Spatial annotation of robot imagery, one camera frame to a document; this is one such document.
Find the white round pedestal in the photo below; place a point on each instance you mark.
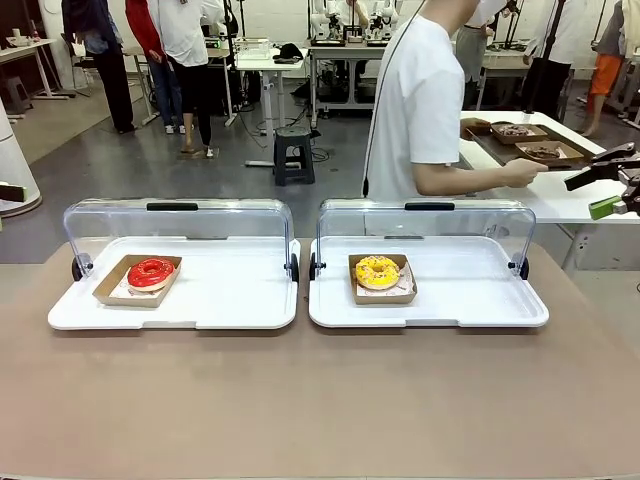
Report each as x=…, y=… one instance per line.
x=15, y=165

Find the dark grey plastic stool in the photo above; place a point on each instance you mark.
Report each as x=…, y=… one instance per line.
x=294, y=160

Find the white lab robot table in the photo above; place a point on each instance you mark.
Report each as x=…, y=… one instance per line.
x=350, y=75

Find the bystander in grey skirt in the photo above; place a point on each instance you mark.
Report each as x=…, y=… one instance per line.
x=477, y=50

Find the clear hinged display lid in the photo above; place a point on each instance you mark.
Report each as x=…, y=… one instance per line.
x=425, y=220
x=200, y=220

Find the bystander white shirt dark trousers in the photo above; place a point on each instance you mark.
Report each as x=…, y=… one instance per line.
x=562, y=35

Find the white side table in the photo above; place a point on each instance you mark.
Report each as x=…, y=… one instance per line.
x=550, y=200

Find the wooden top desk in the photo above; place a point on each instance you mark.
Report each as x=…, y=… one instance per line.
x=25, y=47

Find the person's right forearm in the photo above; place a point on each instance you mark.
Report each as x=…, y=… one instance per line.
x=460, y=180

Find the red glazed donut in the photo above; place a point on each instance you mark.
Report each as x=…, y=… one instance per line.
x=137, y=280

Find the yellow sprinkled donut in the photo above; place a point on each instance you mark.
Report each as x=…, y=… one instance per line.
x=365, y=277

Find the white printed paper liner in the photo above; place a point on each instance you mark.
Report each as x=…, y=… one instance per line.
x=407, y=285
x=125, y=295

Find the bystander in orange trousers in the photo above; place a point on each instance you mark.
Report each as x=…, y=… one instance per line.
x=605, y=75

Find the person's right hand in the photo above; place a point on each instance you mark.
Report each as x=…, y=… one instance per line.
x=522, y=175

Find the black tripod pole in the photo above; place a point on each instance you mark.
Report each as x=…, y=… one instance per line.
x=549, y=50

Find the bystander in red jacket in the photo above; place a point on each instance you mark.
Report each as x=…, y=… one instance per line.
x=145, y=30

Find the white height-adjustable desk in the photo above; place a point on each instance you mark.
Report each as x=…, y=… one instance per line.
x=267, y=62

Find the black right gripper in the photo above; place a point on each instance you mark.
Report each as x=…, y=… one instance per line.
x=631, y=187

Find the brown cardboard donut box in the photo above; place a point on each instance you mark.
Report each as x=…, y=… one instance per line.
x=385, y=298
x=107, y=295

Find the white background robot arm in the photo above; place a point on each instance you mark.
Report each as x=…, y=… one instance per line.
x=385, y=15
x=322, y=17

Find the dark chocolate donut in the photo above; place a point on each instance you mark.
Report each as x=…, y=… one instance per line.
x=542, y=151

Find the person in white shirt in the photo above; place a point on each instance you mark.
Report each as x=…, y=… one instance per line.
x=420, y=100

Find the bystander in dark clothes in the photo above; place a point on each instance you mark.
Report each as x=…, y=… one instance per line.
x=112, y=75

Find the white display tray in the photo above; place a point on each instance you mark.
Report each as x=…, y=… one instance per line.
x=225, y=305
x=450, y=300

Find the bystander white shirt black trousers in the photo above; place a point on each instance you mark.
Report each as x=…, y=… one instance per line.
x=187, y=30

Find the dark brown serving tray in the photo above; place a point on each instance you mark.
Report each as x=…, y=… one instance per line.
x=500, y=147

